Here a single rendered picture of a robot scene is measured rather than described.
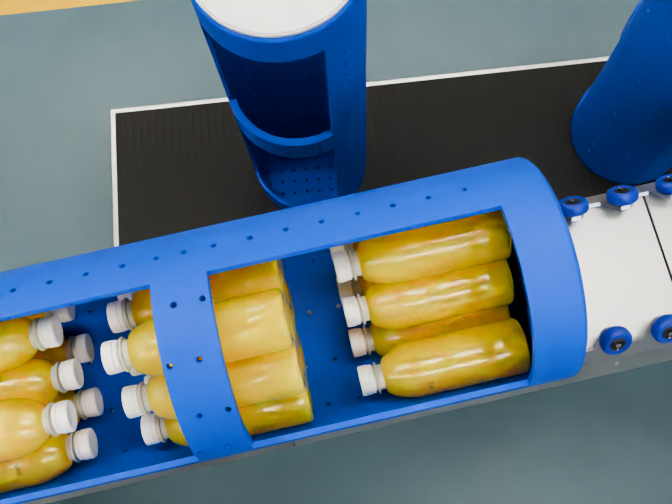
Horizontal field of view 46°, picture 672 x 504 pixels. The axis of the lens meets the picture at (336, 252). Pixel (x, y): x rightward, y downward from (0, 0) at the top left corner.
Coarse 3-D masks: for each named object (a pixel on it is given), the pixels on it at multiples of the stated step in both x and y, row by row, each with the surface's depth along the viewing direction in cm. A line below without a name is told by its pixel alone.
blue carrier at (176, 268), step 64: (384, 192) 95; (448, 192) 92; (512, 192) 90; (128, 256) 92; (192, 256) 90; (256, 256) 89; (320, 256) 111; (512, 256) 111; (576, 256) 87; (0, 320) 88; (192, 320) 86; (320, 320) 113; (576, 320) 88; (128, 384) 112; (192, 384) 86; (320, 384) 109; (512, 384) 95; (128, 448) 105; (192, 448) 90; (256, 448) 95
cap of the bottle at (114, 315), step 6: (108, 306) 96; (114, 306) 96; (120, 306) 96; (108, 312) 96; (114, 312) 96; (120, 312) 96; (108, 318) 96; (114, 318) 96; (120, 318) 96; (114, 324) 96; (120, 324) 96; (114, 330) 96; (120, 330) 97
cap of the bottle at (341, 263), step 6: (336, 252) 98; (342, 252) 98; (336, 258) 97; (342, 258) 97; (336, 264) 96; (342, 264) 96; (348, 264) 97; (336, 270) 96; (342, 270) 96; (348, 270) 97; (342, 276) 97; (348, 276) 97
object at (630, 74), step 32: (640, 32) 153; (608, 64) 173; (640, 64) 157; (608, 96) 175; (640, 96) 163; (576, 128) 199; (608, 128) 182; (640, 128) 172; (608, 160) 192; (640, 160) 186
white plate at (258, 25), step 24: (216, 0) 119; (240, 0) 118; (264, 0) 118; (288, 0) 118; (312, 0) 118; (336, 0) 118; (240, 24) 117; (264, 24) 117; (288, 24) 117; (312, 24) 117
